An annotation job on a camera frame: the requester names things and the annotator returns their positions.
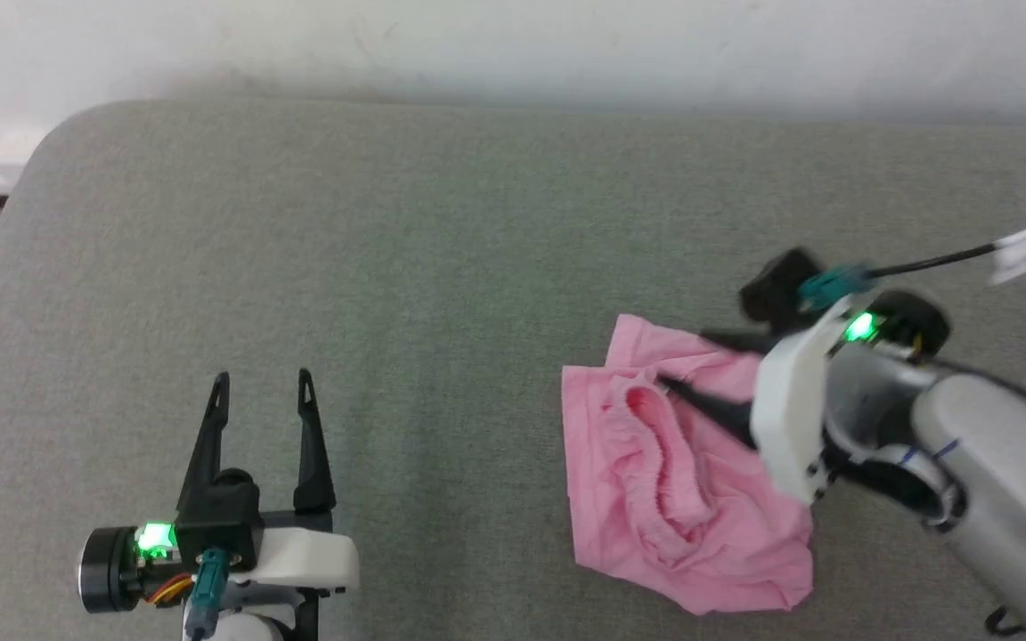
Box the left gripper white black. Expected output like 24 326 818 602
77 368 361 641

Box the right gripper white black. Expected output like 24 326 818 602
657 288 952 507

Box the pink cloth garment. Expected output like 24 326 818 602
561 312 816 617

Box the grey fabric sofa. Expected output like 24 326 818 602
0 98 1026 641

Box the left arm cable teal plug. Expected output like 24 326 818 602
182 548 232 641

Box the arm cable teal plug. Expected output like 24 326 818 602
800 206 1026 309
182 548 232 641

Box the right arm cable teal plug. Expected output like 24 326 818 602
800 206 1026 309

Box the white cable label tag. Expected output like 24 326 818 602
989 225 1026 286

